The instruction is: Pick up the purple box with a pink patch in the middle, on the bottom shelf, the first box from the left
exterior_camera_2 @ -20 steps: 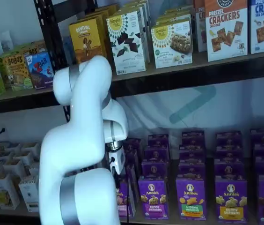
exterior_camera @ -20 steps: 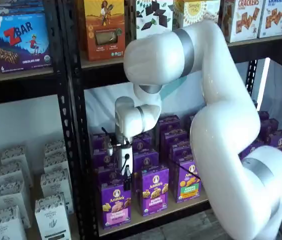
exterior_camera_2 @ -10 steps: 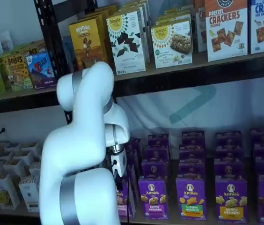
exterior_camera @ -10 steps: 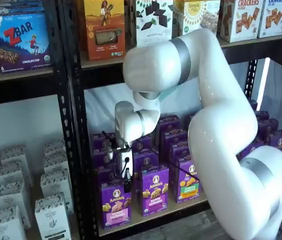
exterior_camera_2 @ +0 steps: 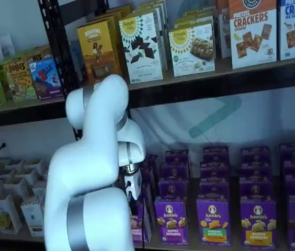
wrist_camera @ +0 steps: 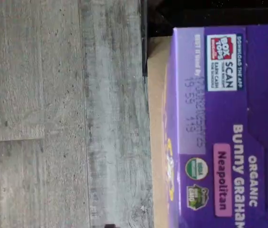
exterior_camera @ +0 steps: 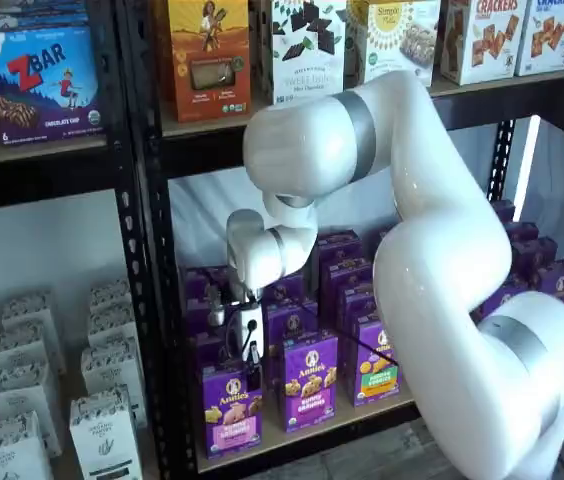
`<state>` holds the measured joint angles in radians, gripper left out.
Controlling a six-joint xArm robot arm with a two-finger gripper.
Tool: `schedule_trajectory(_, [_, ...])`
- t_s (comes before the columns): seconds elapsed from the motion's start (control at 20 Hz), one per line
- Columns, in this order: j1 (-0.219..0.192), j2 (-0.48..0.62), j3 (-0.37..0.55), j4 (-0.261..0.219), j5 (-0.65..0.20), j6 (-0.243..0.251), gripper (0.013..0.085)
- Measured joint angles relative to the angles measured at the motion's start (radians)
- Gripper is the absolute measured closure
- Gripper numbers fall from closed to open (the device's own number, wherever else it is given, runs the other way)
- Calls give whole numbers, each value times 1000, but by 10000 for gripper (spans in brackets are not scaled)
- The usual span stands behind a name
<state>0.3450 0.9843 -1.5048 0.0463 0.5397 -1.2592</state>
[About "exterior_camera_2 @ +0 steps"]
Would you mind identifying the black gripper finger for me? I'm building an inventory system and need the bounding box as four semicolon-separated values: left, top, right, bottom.
128;193;139;210

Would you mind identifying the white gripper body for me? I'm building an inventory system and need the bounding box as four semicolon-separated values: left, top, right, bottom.
123;173;142;201

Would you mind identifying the purple Annie's box, yellow label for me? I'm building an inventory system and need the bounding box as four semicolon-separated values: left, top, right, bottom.
154;199;190;246

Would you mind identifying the purple Annie's box green patch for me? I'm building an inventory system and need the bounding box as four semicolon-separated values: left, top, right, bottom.
196;199;232;247
202;145;230;164
200;162;230;182
198;180;230;202

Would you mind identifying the purple Annie's box yellow patch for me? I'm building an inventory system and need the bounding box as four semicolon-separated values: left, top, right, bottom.
240;162;273;182
241;145;271;164
239;180;274;202
240;200;278;249

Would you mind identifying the black metal shelf rack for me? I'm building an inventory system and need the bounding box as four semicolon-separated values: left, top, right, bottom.
37;0;295;251

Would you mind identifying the wooden shelf board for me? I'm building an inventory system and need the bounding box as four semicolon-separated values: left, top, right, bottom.
0;224;46;243
126;53;295;91
0;95;67;117

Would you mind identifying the orange Revival box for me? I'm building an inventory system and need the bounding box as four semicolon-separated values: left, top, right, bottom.
101;4;134;79
76;19;122;85

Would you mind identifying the white Simple Mills chocolate box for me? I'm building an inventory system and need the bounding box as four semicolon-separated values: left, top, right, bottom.
118;12;164;84
134;0;168;72

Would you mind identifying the blue Z Bar box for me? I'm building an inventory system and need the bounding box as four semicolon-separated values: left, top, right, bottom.
28;57;64;101

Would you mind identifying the white Simple Mills bars box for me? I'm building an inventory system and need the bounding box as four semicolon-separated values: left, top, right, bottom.
168;22;216;77
173;7;215;29

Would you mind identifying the yellow Bobo's box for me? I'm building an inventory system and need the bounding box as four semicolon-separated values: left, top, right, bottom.
23;45;52;63
3;53;38;103

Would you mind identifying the red pretzel crackers box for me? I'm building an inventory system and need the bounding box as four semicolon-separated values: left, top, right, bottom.
216;0;232;59

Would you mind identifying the orange pretzel crackers cheddar box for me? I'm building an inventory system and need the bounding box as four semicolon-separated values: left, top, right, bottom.
228;0;278;70

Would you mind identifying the white boxes group lower left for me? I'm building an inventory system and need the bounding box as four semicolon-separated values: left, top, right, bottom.
0;98;69;248

